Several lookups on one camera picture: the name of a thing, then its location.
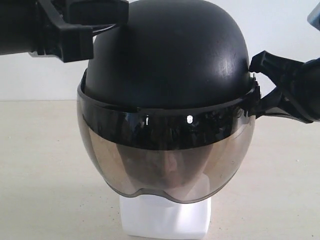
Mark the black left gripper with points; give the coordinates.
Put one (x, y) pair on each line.
(67, 27)

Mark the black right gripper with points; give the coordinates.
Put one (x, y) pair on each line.
(301, 82)

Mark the black helmet with tinted visor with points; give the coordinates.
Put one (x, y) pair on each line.
(165, 107)

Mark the white mannequin head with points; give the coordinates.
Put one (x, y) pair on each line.
(155, 217)

